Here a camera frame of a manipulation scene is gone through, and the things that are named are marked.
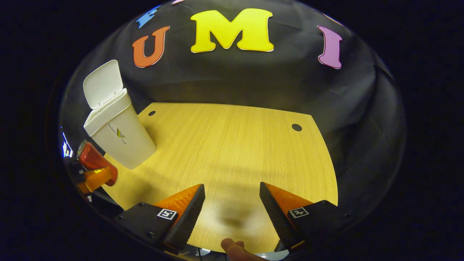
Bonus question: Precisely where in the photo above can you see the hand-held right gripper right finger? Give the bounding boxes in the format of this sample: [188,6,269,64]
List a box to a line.
[259,182,354,254]

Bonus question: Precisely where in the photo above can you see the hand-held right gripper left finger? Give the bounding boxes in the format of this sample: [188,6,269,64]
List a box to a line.
[113,183,206,255]

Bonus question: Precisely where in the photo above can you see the red pop can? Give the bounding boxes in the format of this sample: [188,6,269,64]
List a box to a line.
[77,140,119,187]

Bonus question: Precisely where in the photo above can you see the white desktop garbage bin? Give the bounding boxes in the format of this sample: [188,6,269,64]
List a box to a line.
[83,60,157,170]

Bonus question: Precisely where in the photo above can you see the wooden desktop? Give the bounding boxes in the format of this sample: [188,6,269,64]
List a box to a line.
[103,102,339,255]

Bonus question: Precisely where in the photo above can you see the computer monitor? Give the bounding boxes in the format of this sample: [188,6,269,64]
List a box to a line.
[61,131,74,158]

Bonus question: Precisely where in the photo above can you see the black backdrop cloth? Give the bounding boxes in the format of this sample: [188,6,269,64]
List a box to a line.
[60,0,406,218]

